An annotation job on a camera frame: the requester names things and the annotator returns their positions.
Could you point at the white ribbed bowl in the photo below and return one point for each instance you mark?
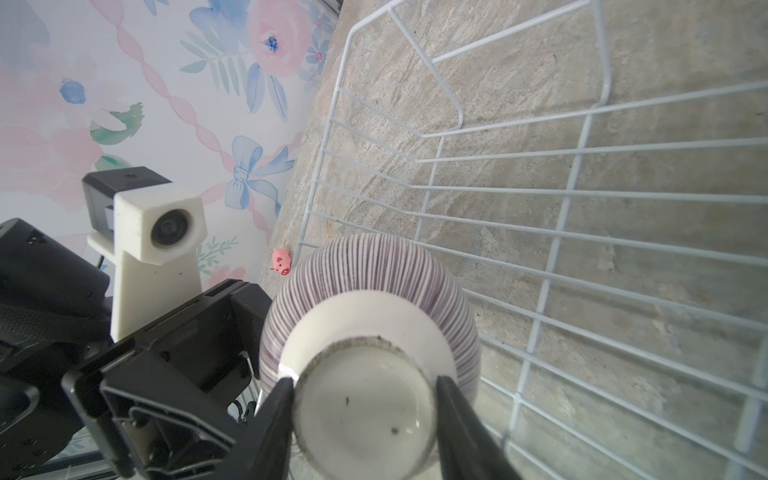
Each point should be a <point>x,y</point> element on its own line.
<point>364,327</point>

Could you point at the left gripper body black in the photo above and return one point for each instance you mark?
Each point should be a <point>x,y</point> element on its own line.
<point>156,402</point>

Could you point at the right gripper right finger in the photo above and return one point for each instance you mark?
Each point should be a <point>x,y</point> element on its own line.
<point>467,451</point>

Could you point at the small pink toy figure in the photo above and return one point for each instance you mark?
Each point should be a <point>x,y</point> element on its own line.
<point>281,261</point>

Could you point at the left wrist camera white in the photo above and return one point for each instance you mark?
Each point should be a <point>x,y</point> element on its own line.
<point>149,229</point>

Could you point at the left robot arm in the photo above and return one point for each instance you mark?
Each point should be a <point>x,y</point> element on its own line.
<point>54,309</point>

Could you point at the white wire dish rack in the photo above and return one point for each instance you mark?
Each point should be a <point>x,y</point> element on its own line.
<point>595,175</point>

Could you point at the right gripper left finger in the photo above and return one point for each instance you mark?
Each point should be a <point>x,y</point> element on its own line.
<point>263,451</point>

